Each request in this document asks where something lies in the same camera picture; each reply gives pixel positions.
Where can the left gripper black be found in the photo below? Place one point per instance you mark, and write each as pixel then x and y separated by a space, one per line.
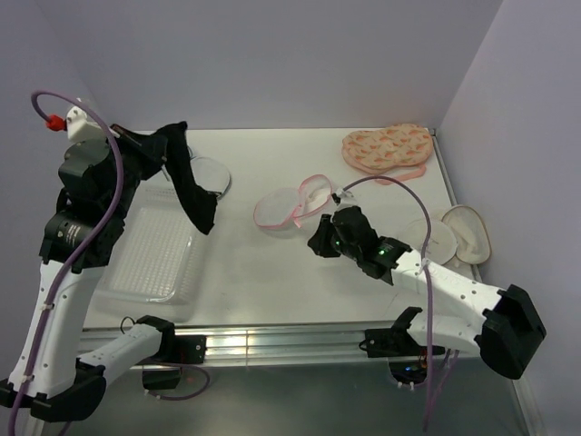
pixel 151 148

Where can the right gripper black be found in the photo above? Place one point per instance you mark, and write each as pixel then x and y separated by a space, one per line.
pixel 319 242

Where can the pink trimmed mesh laundry bag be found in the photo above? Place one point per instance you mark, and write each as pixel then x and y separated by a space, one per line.
pixel 283 207

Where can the black garment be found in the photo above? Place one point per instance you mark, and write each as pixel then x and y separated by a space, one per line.
pixel 199 205

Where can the white bra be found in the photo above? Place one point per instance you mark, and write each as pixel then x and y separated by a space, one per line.
pixel 317 200

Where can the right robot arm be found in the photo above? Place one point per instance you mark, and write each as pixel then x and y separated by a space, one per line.
pixel 502 326

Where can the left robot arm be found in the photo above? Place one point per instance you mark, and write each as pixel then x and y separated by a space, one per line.
pixel 51 379

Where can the grey trimmed mesh laundry bag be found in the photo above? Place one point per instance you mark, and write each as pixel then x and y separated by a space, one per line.
pixel 213 176

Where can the peach floral bra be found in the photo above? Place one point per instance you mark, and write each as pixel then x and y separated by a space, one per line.
pixel 396 147

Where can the beige trimmed mesh laundry bag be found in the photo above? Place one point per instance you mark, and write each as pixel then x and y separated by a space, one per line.
pixel 458 236

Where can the white plastic basket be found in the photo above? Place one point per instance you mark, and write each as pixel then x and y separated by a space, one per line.
pixel 159 256

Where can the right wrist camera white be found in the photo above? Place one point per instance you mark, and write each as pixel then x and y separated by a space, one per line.
pixel 343 199

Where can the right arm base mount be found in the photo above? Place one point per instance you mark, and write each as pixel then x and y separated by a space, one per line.
pixel 393 343

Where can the aluminium frame rail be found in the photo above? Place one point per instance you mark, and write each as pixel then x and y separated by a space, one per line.
pixel 289 344

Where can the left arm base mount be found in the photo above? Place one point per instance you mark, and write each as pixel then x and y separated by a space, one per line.
pixel 180 368

